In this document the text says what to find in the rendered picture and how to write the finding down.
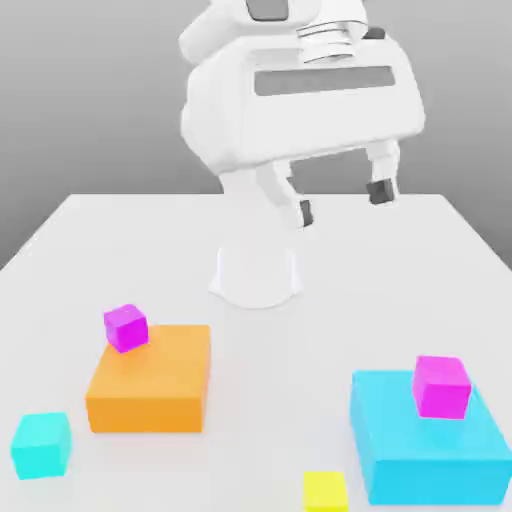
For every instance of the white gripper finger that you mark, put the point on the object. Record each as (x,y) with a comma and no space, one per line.
(384,176)
(282,192)

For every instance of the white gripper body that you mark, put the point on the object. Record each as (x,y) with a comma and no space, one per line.
(304,124)

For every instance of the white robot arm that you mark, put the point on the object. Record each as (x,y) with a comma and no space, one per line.
(256,278)

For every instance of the small magenta cube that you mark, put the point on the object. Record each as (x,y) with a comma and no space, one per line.
(126,330)
(442,390)

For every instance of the small yellow cube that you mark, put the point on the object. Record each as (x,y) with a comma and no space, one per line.
(324,492)

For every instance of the small cyan cube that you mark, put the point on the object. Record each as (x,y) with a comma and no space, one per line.
(40,446)

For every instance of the large orange box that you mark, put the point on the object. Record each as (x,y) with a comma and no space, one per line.
(152,384)

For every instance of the large light blue box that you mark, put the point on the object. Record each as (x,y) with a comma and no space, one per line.
(432,464)

